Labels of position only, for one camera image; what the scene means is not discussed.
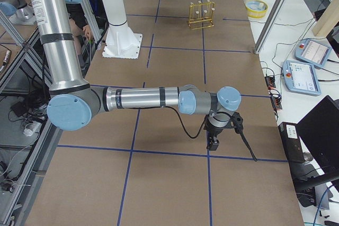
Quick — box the near teach pendant tablet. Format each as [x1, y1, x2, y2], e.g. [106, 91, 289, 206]
[282, 60, 322, 96]

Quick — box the grey aluminium post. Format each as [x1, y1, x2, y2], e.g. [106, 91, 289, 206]
[254, 0, 286, 54]

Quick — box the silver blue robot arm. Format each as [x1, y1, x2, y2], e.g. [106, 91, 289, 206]
[31, 0, 242, 131]

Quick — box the teach pendant tablet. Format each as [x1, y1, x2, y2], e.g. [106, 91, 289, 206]
[295, 39, 332, 68]
[282, 60, 322, 96]

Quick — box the far teach pendant tablet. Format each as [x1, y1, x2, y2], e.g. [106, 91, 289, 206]
[295, 39, 332, 68]

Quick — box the black monitor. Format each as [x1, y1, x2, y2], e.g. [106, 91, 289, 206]
[294, 95, 338, 192]

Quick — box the gold wire cup holder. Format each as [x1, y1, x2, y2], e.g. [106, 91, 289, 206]
[187, 0, 215, 30]

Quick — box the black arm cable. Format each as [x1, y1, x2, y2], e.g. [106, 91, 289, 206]
[164, 105, 258, 162]

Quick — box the wooden beam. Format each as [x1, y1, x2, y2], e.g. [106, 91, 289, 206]
[312, 0, 339, 37]

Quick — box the seated person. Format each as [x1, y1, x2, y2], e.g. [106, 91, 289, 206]
[66, 4, 92, 54]

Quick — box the black hub with cables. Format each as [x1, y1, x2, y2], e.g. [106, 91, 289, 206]
[264, 75, 276, 88]

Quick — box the black computer box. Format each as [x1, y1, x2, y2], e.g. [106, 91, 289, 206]
[278, 122, 307, 164]

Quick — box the white power strip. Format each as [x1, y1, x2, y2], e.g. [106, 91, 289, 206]
[23, 121, 41, 137]

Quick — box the yellow tape roll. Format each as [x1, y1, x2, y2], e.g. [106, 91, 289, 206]
[245, 0, 268, 19]

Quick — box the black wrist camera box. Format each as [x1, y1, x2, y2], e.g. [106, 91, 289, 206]
[207, 136, 219, 151]

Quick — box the white camera stand base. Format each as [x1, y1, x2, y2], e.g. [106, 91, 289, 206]
[102, 0, 142, 59]

